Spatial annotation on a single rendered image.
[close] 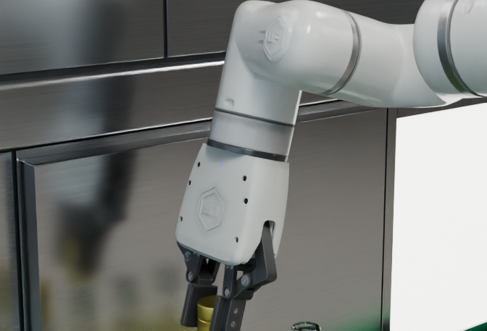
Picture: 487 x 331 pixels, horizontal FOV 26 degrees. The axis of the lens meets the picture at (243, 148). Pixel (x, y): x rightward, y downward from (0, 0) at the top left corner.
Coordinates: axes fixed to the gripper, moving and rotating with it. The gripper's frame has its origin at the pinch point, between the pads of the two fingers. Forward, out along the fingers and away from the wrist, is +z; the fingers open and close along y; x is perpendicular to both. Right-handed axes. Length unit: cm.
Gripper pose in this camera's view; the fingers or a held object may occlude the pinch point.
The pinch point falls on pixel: (212, 311)
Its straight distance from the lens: 98.1
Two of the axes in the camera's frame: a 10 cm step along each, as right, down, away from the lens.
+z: -2.1, 9.8, 0.4
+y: 6.3, 1.7, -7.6
